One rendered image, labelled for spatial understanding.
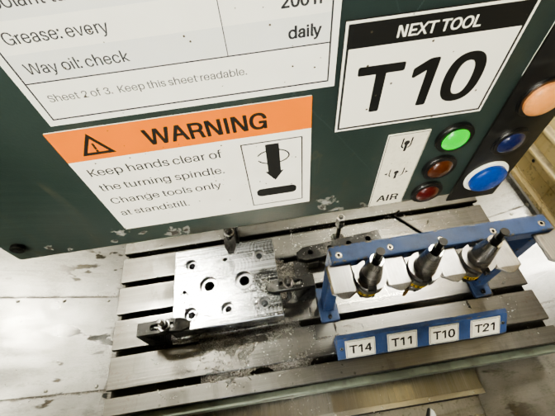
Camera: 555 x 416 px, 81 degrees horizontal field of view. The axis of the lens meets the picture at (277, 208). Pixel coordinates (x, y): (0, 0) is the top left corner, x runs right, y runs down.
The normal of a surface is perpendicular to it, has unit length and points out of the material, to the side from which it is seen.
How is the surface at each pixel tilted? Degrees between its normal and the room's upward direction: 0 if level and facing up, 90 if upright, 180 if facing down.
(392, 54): 90
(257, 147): 90
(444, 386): 7
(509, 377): 24
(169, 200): 90
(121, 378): 0
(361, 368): 0
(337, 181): 90
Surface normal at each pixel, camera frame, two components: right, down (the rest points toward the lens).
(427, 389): 0.06, -0.58
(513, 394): -0.46, -0.46
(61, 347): 0.34, -0.58
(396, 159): 0.14, 0.81
